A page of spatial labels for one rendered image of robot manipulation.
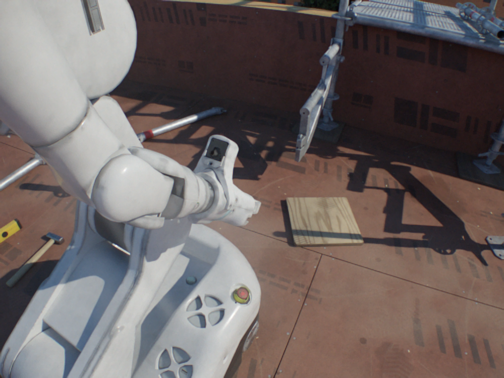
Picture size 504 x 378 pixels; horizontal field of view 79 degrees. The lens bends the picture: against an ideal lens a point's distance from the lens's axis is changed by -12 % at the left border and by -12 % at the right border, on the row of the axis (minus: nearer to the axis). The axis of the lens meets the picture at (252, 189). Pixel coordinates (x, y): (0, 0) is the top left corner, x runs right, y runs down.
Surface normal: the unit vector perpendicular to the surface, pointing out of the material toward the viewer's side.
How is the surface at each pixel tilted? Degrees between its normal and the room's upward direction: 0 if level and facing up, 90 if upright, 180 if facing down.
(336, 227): 0
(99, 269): 23
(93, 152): 98
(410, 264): 0
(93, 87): 104
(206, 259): 68
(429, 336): 0
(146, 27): 90
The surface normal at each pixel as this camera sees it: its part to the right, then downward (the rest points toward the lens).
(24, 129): 0.07, 0.87
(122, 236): -0.44, 0.25
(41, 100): 0.74, 0.54
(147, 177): 0.95, 0.17
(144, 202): 0.88, 0.44
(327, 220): 0.04, -0.79
